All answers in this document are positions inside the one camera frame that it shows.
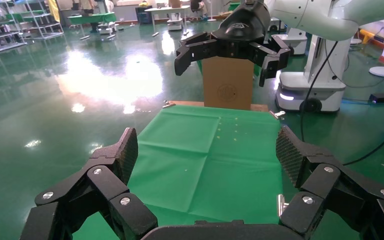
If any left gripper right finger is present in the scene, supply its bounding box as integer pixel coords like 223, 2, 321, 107
275, 125, 384, 240

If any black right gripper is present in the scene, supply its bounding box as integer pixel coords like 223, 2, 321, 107
174, 0, 293, 88

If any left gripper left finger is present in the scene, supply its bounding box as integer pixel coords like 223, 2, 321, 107
19, 127, 159, 240

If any brown cardboard carton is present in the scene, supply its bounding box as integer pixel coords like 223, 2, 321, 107
201, 56, 255, 111

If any white table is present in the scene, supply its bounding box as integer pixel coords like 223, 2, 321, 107
143, 4, 192, 37

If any green table cloth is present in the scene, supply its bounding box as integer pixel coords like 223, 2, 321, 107
72, 104, 285, 240

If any white wheeled robot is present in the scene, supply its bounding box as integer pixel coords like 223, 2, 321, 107
274, 33, 352, 113

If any dark blue bin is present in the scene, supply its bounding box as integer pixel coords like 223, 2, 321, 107
135, 5, 153, 25

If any black power adapter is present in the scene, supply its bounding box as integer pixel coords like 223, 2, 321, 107
368, 92, 384, 105

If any yellow orange floor barrier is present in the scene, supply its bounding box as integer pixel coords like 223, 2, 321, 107
359, 28, 384, 46

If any green covered table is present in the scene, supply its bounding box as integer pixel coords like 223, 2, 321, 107
67, 11, 118, 41

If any yellow banner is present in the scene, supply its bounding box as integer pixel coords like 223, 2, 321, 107
47, 0, 62, 23

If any black hanging cable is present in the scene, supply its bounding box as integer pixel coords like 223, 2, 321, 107
298, 39, 341, 143

